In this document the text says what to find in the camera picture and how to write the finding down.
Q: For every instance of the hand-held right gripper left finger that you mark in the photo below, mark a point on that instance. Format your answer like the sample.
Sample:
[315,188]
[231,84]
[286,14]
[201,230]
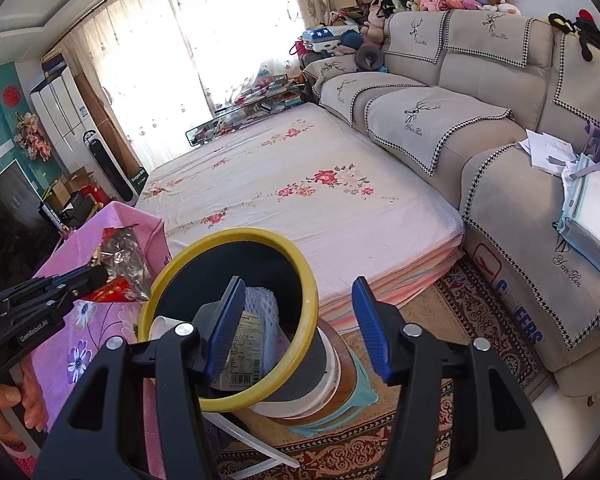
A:
[225,320]

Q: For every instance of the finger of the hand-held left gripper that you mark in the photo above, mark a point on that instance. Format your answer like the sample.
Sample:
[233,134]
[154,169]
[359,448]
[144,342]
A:
[85,277]

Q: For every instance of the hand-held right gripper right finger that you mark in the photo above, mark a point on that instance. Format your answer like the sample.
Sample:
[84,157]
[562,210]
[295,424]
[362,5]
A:
[370,325]

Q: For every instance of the beige cardboard box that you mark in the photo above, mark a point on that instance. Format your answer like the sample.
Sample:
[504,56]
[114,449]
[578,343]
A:
[245,355]

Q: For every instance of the red silver snack wrapper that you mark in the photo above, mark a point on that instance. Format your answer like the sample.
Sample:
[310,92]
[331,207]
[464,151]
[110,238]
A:
[125,260]

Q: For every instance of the white foam fruit net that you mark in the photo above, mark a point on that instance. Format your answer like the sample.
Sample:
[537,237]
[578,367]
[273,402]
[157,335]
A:
[270,310]

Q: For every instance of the white plastic cup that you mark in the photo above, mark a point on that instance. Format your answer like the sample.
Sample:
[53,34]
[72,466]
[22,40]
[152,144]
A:
[162,327]

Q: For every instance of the black yellow-rimmed trash bin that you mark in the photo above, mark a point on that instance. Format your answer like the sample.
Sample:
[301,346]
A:
[300,280]

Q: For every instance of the person's left hand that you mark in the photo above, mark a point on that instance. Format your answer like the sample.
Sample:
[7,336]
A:
[5,405]

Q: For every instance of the pink floral table cover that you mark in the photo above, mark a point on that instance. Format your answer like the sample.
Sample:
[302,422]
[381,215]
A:
[95,325]

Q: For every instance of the black tall box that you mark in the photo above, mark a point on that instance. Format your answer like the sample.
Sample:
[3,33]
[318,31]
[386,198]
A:
[55,213]

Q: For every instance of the teal plastic basin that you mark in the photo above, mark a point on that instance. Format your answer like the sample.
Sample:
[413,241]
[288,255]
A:
[360,400]

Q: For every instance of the white round tub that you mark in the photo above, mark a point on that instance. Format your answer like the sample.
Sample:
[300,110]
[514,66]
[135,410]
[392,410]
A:
[320,390]

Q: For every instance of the red box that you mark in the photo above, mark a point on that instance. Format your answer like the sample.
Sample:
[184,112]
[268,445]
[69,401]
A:
[92,195]

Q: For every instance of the black flat television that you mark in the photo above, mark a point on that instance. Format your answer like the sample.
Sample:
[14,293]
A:
[10,230]

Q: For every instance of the open cardboard box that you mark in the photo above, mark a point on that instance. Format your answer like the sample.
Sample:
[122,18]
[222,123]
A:
[75,182]

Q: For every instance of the green box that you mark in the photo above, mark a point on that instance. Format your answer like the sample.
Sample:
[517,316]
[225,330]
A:
[136,182]

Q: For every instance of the red patterned rug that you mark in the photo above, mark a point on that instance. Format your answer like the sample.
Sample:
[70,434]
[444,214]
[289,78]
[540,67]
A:
[480,320]

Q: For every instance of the black white tower fan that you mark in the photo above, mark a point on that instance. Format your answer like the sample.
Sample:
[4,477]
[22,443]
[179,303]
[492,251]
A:
[110,170]

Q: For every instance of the floral mattress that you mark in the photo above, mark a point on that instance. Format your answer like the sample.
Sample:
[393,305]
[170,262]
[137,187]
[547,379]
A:
[305,200]

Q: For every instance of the artificial flower bunch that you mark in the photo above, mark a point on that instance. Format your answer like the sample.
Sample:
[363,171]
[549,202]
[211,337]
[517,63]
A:
[32,137]

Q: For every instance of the white refrigerator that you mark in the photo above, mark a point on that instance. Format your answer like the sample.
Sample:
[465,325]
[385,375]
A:
[65,110]

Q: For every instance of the glass coffee table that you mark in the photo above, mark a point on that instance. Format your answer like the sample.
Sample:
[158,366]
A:
[260,105]

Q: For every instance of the beige sofa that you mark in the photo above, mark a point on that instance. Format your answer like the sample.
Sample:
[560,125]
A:
[480,110]

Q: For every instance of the clear plastic package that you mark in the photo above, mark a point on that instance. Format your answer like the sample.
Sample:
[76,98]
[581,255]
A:
[595,220]

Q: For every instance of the white papers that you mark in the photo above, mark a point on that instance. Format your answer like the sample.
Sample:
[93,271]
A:
[547,150]

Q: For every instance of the sheer patterned curtain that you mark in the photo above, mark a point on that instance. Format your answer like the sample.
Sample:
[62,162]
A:
[180,35]

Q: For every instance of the grey neck pillow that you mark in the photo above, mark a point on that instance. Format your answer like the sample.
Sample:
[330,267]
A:
[370,59]

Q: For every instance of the blue star-print bag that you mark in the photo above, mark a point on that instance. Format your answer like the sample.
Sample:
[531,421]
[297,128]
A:
[322,39]

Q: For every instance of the black yellow plush toy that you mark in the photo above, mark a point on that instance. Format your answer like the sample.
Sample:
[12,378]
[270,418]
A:
[587,35]

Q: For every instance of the white plastic frame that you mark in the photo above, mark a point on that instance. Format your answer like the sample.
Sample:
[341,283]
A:
[260,447]

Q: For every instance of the red round wall decoration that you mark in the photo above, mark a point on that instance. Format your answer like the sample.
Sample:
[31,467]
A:
[11,95]

